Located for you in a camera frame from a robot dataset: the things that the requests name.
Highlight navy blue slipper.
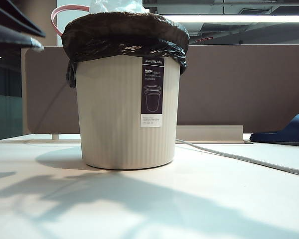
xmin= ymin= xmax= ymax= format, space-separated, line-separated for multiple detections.
xmin=249 ymin=114 xmax=299 ymax=147

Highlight white cable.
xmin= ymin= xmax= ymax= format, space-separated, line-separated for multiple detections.
xmin=175 ymin=139 xmax=299 ymax=178

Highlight ceiling light strip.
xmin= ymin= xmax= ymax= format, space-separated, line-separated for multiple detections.
xmin=161 ymin=15 xmax=299 ymax=23

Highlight black garbage bag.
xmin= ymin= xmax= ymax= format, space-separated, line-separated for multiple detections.
xmin=61 ymin=11 xmax=190 ymax=88

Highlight long desk divider panel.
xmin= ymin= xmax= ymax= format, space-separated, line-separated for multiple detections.
xmin=177 ymin=44 xmax=299 ymax=134

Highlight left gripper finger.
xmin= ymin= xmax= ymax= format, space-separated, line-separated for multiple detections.
xmin=0 ymin=24 xmax=44 ymax=52
xmin=0 ymin=0 xmax=46 ymax=38

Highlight white crumpled plastic trash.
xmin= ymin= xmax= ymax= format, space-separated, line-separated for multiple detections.
xmin=89 ymin=0 xmax=150 ymax=14

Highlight pink ring lid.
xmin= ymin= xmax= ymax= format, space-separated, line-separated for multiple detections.
xmin=51 ymin=4 xmax=92 ymax=34

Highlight cream ribbed plastic trash can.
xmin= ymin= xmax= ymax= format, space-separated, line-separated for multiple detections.
xmin=74 ymin=54 xmax=181 ymax=170

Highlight beige cable trunking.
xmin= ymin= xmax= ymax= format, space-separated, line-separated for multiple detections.
xmin=176 ymin=125 xmax=244 ymax=144

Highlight rounded-corner desk divider panel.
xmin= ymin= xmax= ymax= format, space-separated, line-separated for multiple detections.
xmin=23 ymin=47 xmax=81 ymax=135

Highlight dark product label sticker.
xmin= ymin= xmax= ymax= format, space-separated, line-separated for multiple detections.
xmin=141 ymin=56 xmax=166 ymax=128

